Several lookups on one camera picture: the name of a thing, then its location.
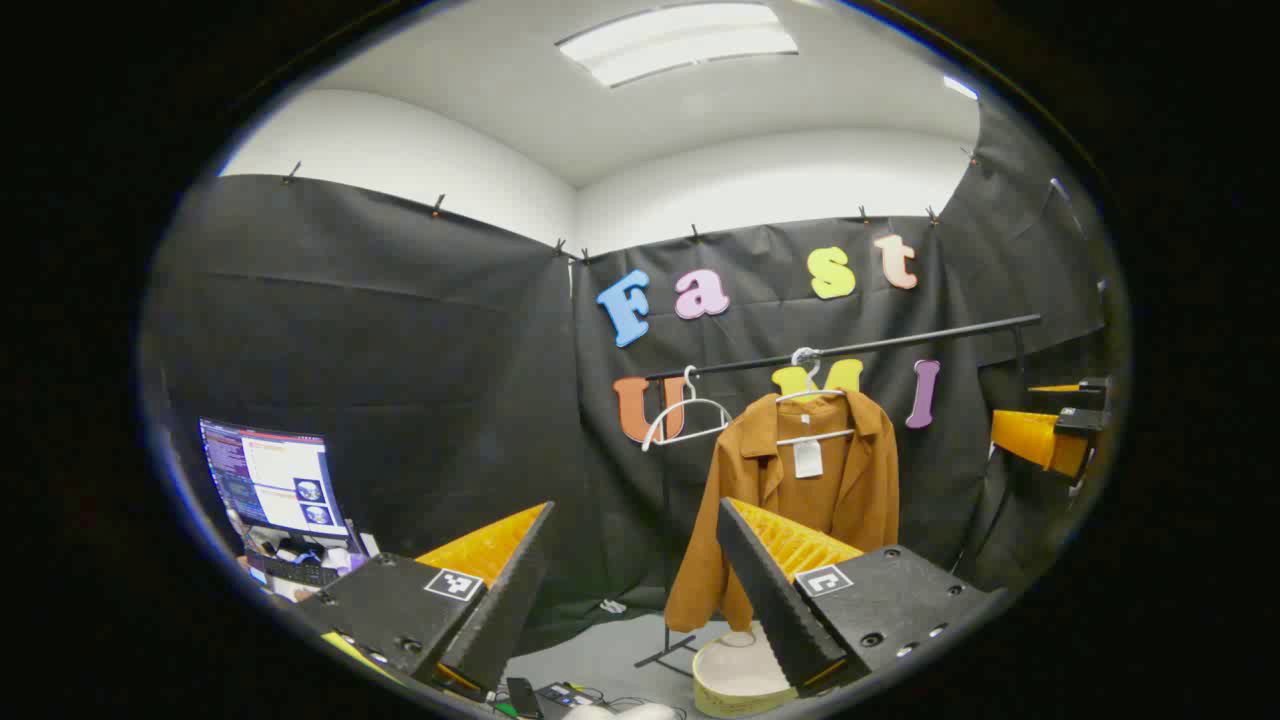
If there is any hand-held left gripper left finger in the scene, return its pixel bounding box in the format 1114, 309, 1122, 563
296, 500, 559, 701

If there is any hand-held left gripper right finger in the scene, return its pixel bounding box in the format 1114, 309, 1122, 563
714, 496, 993, 701

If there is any brown jacket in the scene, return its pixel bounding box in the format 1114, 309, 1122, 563
664, 390, 901, 633

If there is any black clothes rack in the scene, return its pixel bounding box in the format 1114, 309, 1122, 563
635, 314, 1043, 669

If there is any white plastic hanger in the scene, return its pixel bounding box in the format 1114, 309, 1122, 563
775, 347, 856, 446
641, 366, 734, 453

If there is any black keyboard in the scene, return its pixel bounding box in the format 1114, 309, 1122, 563
245, 552, 341, 589

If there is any computer monitor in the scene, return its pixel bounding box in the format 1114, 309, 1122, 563
198, 417, 351, 541

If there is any large ceiling light panel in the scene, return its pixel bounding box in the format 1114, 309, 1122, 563
555, 2, 801, 89

